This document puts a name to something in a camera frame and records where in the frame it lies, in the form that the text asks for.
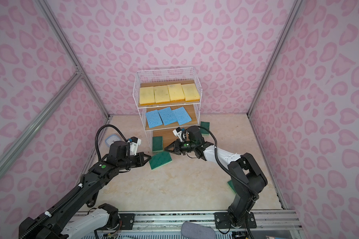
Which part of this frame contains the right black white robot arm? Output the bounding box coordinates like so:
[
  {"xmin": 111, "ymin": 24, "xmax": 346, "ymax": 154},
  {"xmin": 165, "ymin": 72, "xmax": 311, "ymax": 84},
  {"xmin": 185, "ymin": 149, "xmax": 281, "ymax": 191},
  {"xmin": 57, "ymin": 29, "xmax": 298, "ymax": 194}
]
[{"xmin": 165, "ymin": 125, "xmax": 268, "ymax": 230}]

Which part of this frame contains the white wire wooden shelf rack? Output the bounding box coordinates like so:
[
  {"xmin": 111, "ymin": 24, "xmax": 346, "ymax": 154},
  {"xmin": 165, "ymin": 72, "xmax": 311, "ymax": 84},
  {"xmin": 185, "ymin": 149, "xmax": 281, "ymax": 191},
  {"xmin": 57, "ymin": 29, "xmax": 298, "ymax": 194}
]
[{"xmin": 133, "ymin": 67, "xmax": 203, "ymax": 153}]

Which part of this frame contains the black corrugated cable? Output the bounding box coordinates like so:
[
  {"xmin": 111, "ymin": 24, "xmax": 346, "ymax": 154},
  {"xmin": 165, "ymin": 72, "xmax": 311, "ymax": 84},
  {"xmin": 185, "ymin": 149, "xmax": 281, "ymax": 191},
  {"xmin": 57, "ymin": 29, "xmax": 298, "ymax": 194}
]
[
  {"xmin": 182, "ymin": 125, "xmax": 259, "ymax": 198},
  {"xmin": 95, "ymin": 124, "xmax": 129, "ymax": 162}
]

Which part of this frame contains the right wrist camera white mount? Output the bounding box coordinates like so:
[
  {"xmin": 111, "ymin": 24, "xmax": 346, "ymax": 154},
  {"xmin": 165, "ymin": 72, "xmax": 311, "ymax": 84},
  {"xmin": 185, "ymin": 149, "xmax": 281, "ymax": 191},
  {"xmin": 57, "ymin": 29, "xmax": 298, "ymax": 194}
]
[{"xmin": 173, "ymin": 127, "xmax": 187, "ymax": 142}]

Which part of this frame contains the right black corrugated cable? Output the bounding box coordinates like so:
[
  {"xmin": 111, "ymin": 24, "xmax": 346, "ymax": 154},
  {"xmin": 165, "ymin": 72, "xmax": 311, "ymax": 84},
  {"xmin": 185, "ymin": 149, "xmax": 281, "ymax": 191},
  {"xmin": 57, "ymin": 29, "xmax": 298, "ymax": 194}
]
[{"xmin": 182, "ymin": 125, "xmax": 259, "ymax": 198}]

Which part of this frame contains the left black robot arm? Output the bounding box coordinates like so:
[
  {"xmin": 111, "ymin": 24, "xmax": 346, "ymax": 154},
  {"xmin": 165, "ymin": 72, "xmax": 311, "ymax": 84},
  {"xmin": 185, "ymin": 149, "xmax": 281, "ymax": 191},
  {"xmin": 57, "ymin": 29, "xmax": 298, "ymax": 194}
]
[{"xmin": 19, "ymin": 139, "xmax": 151, "ymax": 239}]

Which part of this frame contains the left diagonal aluminium frame bar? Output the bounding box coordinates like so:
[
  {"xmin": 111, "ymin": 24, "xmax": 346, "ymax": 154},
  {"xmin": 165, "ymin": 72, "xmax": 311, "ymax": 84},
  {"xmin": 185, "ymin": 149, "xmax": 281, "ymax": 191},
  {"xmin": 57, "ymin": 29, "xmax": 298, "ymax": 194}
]
[{"xmin": 0, "ymin": 70, "xmax": 82, "ymax": 180}]

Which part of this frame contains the grey oval pad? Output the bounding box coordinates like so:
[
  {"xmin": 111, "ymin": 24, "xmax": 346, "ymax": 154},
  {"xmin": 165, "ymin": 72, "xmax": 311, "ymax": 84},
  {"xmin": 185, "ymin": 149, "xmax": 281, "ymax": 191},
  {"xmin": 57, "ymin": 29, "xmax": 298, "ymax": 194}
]
[{"xmin": 181, "ymin": 222, "xmax": 216, "ymax": 239}]

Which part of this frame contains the left black corrugated cable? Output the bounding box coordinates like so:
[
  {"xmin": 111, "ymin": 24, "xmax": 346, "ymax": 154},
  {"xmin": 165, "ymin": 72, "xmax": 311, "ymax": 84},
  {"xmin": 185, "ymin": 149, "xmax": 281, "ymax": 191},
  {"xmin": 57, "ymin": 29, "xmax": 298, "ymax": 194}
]
[{"xmin": 95, "ymin": 124, "xmax": 129, "ymax": 162}]

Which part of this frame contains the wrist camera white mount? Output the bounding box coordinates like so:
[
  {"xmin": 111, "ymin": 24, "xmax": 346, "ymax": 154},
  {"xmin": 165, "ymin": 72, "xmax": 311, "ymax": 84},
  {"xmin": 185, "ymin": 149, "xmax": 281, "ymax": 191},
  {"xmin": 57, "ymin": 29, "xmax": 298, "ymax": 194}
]
[
  {"xmin": 128, "ymin": 136, "xmax": 142, "ymax": 155},
  {"xmin": 173, "ymin": 127, "xmax": 187, "ymax": 142}
]

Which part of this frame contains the blue sponge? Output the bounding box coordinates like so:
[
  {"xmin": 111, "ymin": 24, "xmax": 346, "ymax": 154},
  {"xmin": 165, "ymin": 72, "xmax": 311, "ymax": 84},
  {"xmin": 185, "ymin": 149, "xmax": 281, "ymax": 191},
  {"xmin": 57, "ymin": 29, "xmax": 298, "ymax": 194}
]
[
  {"xmin": 158, "ymin": 107, "xmax": 177, "ymax": 126},
  {"xmin": 172, "ymin": 107, "xmax": 192, "ymax": 125},
  {"xmin": 146, "ymin": 110, "xmax": 163, "ymax": 128}
]

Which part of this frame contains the yellow sponge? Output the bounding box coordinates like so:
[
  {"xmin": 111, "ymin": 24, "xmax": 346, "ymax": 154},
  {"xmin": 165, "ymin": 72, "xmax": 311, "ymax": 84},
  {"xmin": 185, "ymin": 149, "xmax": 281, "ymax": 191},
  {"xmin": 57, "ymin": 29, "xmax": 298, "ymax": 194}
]
[
  {"xmin": 154, "ymin": 85, "xmax": 171, "ymax": 104},
  {"xmin": 181, "ymin": 83, "xmax": 200, "ymax": 102},
  {"xmin": 168, "ymin": 83, "xmax": 185, "ymax": 102},
  {"xmin": 139, "ymin": 87, "xmax": 155, "ymax": 106}
]

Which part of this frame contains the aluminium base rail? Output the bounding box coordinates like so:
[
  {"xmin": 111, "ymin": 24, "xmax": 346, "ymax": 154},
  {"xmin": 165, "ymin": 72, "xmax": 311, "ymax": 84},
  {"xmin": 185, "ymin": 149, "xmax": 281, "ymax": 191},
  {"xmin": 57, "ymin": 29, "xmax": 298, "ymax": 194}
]
[{"xmin": 62, "ymin": 209, "xmax": 307, "ymax": 239}]

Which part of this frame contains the green sponge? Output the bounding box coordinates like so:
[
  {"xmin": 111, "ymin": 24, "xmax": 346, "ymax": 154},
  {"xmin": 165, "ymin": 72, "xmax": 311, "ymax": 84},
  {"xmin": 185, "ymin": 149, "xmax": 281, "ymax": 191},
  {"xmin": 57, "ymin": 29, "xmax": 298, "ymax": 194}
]
[
  {"xmin": 152, "ymin": 136, "xmax": 164, "ymax": 153},
  {"xmin": 149, "ymin": 151, "xmax": 172, "ymax": 170},
  {"xmin": 227, "ymin": 180, "xmax": 236, "ymax": 194},
  {"xmin": 200, "ymin": 121, "xmax": 210, "ymax": 135}
]

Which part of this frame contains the light blue square clock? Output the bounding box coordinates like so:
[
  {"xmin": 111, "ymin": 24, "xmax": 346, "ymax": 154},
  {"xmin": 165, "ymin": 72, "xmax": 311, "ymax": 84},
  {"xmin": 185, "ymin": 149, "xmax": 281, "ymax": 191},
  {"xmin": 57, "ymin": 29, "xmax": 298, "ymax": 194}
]
[{"xmin": 105, "ymin": 134, "xmax": 121, "ymax": 147}]

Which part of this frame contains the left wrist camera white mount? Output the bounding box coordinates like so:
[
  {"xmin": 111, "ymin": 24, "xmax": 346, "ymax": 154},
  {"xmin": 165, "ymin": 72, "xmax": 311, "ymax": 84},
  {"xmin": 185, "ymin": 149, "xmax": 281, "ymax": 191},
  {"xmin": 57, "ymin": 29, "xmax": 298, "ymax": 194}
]
[{"xmin": 128, "ymin": 136, "xmax": 142, "ymax": 155}]

